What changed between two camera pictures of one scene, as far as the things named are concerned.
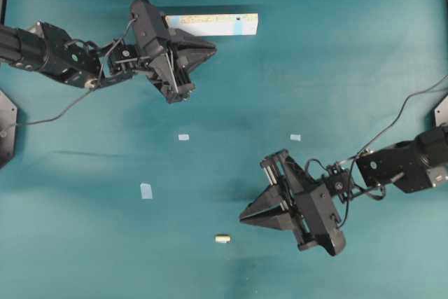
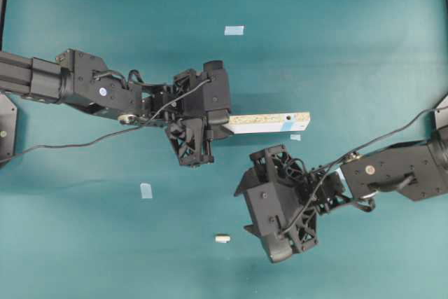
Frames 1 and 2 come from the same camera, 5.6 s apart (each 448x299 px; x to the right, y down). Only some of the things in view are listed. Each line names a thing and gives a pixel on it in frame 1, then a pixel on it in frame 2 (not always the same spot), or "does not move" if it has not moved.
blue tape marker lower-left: [145, 190] does not move
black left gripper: [165, 66] -> [190, 131]
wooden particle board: [208, 24] -> [268, 122]
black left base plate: [8, 125] does not move
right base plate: [441, 113] does not move
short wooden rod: [222, 239] does not move
